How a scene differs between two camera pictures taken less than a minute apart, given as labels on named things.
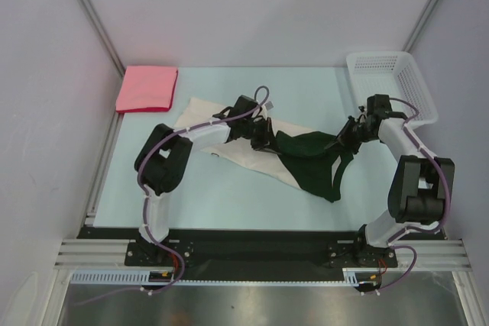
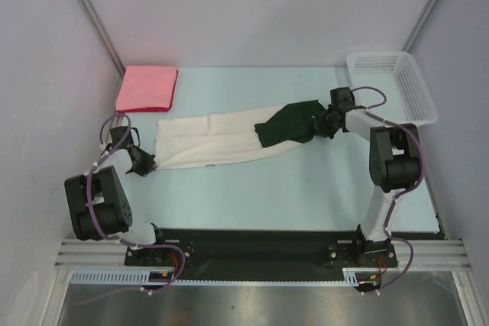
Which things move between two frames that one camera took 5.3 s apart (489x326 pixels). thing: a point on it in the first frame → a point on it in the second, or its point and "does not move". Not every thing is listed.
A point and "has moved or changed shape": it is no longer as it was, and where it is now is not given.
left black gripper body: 257,132 → 144,166
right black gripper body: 351,137 → 326,124
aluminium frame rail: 429,254 does not move
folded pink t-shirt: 147,88 does not move
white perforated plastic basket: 392,73 does not move
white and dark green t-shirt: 307,159 has moved or changed shape
